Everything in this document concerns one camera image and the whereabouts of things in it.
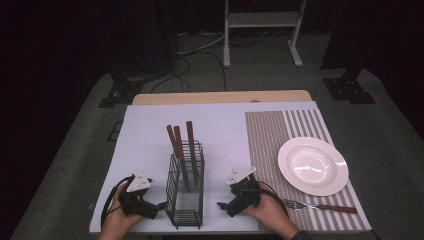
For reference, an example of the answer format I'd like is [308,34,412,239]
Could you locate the brown handled fork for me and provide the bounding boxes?
[282,198,359,215]

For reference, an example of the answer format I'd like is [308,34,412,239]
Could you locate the black wire cutlery basket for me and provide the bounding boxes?
[165,140,205,230]

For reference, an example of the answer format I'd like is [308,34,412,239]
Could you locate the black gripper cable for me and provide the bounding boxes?
[255,180,290,219]
[100,175,135,229]

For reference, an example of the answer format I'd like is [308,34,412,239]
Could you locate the black floor cable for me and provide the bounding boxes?
[149,49,228,94]

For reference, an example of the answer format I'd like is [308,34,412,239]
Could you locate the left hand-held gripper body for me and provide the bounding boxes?
[118,171,160,220]

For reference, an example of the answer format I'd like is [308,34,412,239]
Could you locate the striped placemat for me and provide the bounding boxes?
[244,108,373,232]

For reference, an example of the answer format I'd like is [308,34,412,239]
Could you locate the black stand base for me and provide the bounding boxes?
[321,66,377,105]
[97,72,145,109]

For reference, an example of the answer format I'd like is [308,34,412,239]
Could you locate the white metal stand frame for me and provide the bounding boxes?
[222,0,308,70]

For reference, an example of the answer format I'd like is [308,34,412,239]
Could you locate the person's left hand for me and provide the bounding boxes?
[97,184,145,240]

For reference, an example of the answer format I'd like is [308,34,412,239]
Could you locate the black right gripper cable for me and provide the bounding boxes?
[255,180,290,219]

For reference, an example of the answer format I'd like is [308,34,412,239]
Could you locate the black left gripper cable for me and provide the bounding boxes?
[100,175,135,229]

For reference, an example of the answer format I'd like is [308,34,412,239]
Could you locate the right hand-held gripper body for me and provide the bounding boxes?
[224,166,263,218]

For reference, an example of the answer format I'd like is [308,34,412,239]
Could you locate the brown handled cutlery piece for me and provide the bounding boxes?
[173,125,192,193]
[185,120,200,186]
[166,124,192,194]

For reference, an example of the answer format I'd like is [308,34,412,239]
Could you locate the person's right hand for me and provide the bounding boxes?
[240,192,302,240]

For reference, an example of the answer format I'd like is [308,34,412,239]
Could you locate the white round plate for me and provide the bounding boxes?
[277,136,350,197]

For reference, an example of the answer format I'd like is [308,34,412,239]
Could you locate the white floor cable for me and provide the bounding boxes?
[176,31,226,56]

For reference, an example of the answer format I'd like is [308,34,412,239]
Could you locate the white table sheet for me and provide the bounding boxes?
[88,101,334,234]

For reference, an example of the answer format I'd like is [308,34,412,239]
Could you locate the dark floor socket plate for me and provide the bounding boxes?
[106,121,124,143]

